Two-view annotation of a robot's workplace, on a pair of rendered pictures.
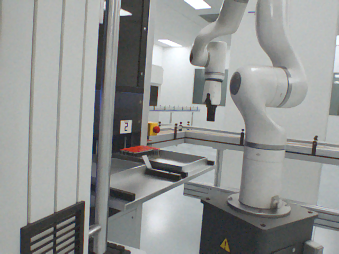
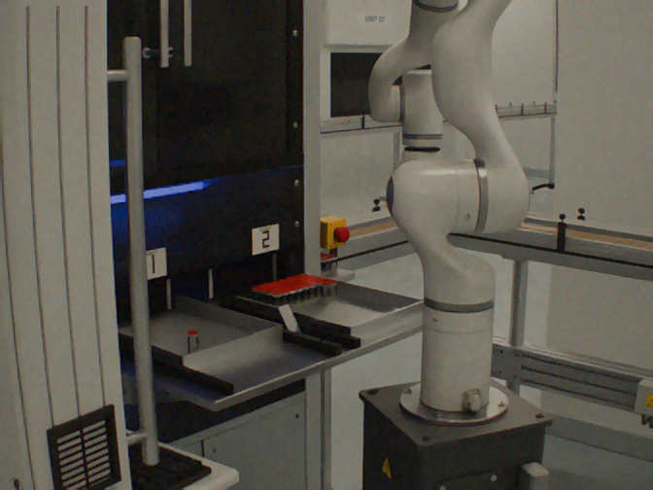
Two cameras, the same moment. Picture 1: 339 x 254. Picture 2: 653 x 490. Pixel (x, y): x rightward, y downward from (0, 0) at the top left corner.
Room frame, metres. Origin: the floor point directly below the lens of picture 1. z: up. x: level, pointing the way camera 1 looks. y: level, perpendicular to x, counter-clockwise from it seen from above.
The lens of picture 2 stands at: (-0.54, -0.40, 1.46)
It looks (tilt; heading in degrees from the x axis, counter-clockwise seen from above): 12 degrees down; 13
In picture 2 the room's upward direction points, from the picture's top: straight up
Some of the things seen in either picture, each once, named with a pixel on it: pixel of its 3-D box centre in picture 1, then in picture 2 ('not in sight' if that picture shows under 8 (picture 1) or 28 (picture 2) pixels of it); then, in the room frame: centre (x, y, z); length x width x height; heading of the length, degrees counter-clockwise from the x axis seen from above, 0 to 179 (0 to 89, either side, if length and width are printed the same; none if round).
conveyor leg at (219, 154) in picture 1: (215, 197); (513, 369); (2.18, -0.38, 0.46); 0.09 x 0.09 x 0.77; 62
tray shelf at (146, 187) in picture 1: (130, 169); (262, 331); (1.19, 0.15, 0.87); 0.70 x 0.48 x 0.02; 152
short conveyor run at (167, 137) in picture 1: (153, 135); (356, 235); (1.97, 0.10, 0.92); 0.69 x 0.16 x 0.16; 152
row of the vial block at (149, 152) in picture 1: (144, 154); (301, 296); (1.36, 0.10, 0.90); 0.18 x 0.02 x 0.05; 151
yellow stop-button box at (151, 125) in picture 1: (149, 128); (327, 231); (1.65, 0.11, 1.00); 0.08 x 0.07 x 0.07; 62
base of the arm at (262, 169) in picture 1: (261, 176); (456, 354); (0.89, -0.29, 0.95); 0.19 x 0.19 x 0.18
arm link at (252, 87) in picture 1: (259, 106); (442, 231); (0.88, -0.26, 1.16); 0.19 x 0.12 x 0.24; 106
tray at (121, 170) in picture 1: (87, 166); (179, 330); (1.07, 0.29, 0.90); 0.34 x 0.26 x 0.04; 61
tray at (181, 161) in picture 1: (160, 159); (330, 305); (1.32, 0.03, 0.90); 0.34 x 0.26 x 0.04; 61
